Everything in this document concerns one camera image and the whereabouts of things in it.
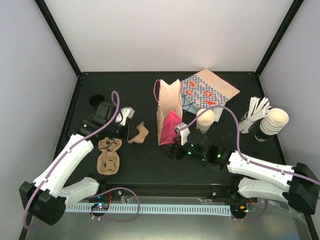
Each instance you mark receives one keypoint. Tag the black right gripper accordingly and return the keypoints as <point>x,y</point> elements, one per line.
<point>179,155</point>

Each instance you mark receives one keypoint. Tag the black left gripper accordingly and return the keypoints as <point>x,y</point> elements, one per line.
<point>127,135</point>

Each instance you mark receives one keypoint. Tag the cream pink Cakes paper bag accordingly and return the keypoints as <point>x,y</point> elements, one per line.
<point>169,110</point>

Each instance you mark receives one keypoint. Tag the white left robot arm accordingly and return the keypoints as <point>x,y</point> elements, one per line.
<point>47,197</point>

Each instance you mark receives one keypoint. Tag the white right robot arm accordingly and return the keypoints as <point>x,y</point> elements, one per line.
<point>296,186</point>

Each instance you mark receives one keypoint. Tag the black open coffee cup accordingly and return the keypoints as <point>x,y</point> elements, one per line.
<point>96,99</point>

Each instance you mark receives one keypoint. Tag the light blue paper bag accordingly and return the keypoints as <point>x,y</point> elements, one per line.
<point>188,106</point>

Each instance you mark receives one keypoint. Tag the blue checkered bakery paper bag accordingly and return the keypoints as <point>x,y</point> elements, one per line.
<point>205,89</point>

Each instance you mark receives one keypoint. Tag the tall white paper cup stack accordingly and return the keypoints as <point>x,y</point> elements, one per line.
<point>274,122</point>

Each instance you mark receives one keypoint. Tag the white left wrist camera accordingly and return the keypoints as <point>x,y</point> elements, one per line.
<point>124,114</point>

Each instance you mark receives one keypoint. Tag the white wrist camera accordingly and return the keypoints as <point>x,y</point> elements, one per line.
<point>124,114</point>
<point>182,129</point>

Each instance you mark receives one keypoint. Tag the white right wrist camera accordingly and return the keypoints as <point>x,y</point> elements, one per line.
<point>182,129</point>

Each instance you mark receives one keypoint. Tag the white slotted cable rail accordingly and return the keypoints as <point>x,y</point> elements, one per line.
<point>159,209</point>

